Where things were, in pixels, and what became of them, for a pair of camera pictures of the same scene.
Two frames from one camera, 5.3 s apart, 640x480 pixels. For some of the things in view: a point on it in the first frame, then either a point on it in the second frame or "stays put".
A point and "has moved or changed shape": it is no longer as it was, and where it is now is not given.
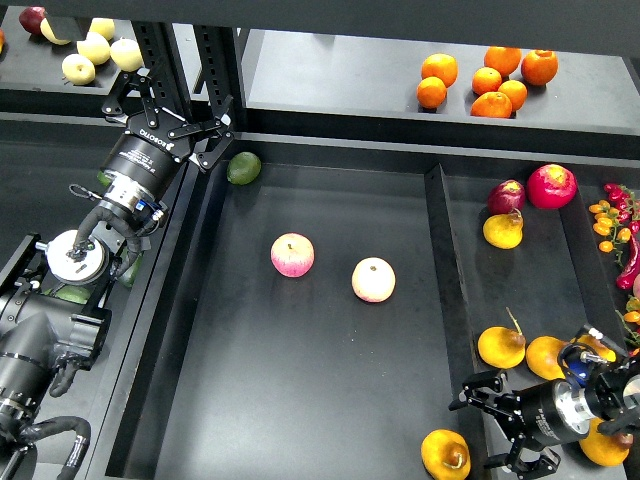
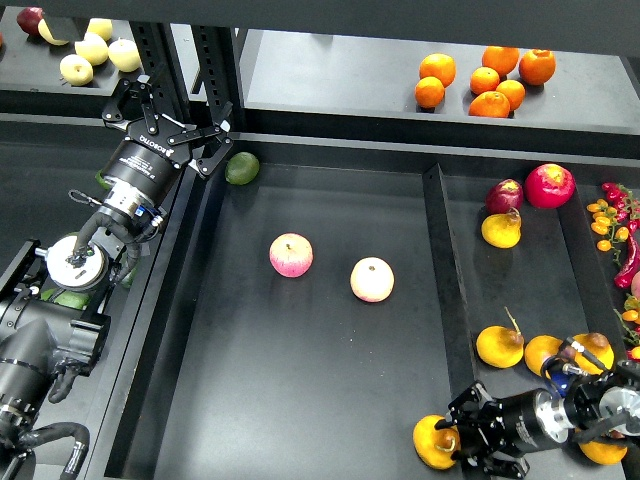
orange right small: (516, 92) stays put
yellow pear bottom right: (606, 450) stays put
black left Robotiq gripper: (146, 154) stays put
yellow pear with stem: (446, 455) has moved or changed shape
